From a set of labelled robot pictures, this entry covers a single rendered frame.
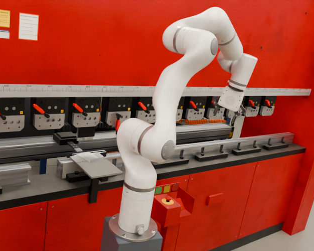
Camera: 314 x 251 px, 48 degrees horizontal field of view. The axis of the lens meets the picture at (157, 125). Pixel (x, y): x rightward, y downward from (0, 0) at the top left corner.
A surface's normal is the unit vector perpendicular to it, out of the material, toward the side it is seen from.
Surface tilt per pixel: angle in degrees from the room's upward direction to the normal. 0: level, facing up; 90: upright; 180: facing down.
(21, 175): 90
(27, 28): 90
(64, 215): 90
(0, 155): 90
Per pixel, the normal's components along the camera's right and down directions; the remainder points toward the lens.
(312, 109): -0.79, 0.06
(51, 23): 0.59, 0.33
